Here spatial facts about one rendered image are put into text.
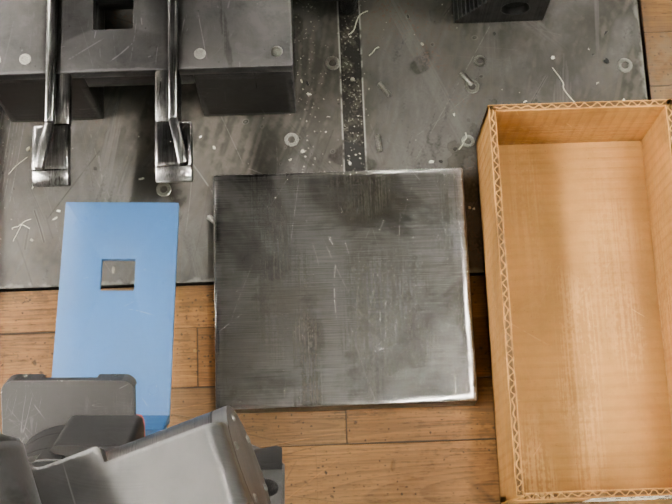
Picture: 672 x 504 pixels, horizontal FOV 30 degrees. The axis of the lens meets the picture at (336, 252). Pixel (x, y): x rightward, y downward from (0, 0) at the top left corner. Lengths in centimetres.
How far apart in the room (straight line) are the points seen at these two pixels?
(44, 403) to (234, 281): 23
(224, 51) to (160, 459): 37
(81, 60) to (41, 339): 19
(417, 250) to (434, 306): 4
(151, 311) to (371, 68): 26
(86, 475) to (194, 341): 34
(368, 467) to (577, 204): 23
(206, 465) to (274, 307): 33
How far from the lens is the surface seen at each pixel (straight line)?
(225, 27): 82
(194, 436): 51
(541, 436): 84
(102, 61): 82
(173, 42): 82
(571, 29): 93
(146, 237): 78
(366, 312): 83
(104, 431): 61
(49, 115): 81
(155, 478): 51
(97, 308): 77
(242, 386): 82
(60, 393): 63
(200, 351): 85
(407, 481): 83
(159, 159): 79
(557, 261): 86
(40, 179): 80
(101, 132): 90
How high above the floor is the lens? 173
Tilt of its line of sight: 75 degrees down
